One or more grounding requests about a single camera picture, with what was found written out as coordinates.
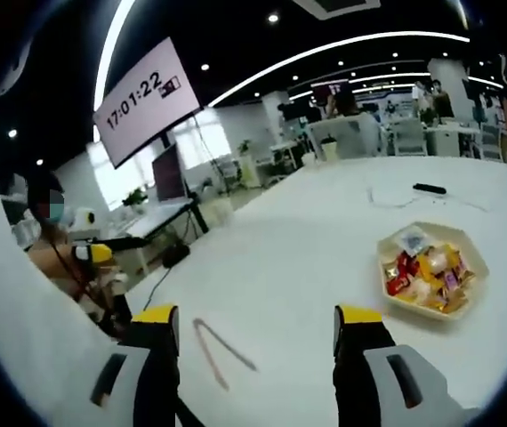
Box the yellow food packet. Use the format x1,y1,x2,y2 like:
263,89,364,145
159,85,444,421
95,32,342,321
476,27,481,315
415,244,459,286

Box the white paper cup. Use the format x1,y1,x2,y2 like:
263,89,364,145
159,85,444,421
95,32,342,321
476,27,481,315
208,198,233,226

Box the cream hexagonal container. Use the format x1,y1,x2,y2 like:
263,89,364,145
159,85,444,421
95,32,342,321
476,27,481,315
376,221,490,324

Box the black rounded object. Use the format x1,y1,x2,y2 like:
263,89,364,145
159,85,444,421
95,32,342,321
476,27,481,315
162,244,191,270

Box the person's white shirt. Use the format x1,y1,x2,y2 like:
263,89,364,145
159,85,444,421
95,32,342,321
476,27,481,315
0,146,139,423

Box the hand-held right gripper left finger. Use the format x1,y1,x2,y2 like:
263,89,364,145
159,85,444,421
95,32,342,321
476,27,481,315
55,304,182,427

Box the white cable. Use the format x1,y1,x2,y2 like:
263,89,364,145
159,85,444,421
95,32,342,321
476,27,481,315
366,186,488,213

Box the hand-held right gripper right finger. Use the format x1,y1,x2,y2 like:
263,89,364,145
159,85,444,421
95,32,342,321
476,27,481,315
331,304,481,427

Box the purple gold food packet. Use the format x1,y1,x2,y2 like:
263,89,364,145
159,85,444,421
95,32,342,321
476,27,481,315
439,266,471,293
435,288,471,315

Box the black oblong device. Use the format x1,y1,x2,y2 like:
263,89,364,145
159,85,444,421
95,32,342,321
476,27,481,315
413,182,447,195

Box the large white display screen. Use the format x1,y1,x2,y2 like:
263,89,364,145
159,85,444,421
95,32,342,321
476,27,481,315
92,36,205,169

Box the white office chair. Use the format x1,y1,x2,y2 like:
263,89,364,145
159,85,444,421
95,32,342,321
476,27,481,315
309,117,382,161
390,119,428,157

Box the white side desk black legs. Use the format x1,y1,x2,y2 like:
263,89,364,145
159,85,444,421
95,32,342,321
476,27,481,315
115,197,210,277

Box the small red food packet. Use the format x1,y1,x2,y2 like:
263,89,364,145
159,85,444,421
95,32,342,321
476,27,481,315
395,251,422,279

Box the person's black cable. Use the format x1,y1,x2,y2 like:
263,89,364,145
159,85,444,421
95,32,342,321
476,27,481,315
51,235,130,334

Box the tall drink cup dark lid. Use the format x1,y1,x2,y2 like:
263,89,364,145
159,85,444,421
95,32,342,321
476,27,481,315
320,137,339,164

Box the person's head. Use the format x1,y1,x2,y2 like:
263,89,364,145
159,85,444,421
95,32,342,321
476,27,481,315
26,171,67,223

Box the dark computer monitor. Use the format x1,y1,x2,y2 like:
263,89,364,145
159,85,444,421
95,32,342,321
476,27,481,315
150,144,189,204

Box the pink food tongs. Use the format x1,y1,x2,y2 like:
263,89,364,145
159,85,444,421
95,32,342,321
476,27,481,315
192,318,259,392

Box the white grey food packet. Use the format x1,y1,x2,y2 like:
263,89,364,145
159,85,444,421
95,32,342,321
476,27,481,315
394,225,432,255

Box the long curved ceiling light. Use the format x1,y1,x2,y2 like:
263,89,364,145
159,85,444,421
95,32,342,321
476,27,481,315
93,0,133,108
207,30,471,108

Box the ceiling air vent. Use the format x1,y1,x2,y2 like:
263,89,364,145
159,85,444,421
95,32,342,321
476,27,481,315
293,0,382,20

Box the thin black cable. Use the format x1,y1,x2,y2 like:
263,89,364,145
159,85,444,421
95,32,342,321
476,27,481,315
141,264,173,312

